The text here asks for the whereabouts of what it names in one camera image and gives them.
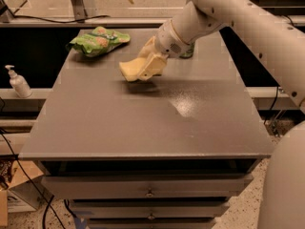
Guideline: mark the grey metal bracket left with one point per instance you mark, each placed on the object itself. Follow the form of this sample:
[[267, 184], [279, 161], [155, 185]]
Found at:
[[83, 9]]

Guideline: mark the green chip bag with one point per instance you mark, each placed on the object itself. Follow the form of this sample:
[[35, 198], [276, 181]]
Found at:
[[98, 41]]

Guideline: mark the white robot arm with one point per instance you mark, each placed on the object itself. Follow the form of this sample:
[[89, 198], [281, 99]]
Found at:
[[280, 49]]

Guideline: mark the green soda can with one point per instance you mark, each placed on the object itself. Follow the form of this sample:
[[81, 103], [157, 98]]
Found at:
[[189, 52]]

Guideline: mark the cardboard box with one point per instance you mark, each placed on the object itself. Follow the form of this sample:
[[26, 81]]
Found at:
[[25, 194]]

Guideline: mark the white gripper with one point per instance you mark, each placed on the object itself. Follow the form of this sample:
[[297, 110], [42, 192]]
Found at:
[[169, 42]]

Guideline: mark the white pump bottle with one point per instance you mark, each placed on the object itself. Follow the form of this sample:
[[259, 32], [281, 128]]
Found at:
[[18, 83]]

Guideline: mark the top grey drawer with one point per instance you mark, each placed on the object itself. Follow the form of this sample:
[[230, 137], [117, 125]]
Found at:
[[147, 187]]

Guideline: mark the bottom grey drawer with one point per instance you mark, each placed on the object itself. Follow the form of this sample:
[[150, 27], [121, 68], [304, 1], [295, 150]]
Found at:
[[151, 224]]

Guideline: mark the grey drawer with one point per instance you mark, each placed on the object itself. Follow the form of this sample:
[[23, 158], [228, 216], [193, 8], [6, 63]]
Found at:
[[149, 208], [147, 187], [151, 224]]

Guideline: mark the yellow sponge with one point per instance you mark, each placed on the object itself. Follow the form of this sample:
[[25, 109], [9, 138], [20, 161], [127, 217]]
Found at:
[[131, 69]]

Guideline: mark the middle grey drawer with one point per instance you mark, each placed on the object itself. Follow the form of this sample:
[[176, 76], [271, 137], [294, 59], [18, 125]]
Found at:
[[149, 208]]

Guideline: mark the grey drawer cabinet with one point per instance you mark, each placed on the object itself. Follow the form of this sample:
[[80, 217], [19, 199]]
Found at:
[[195, 119]]

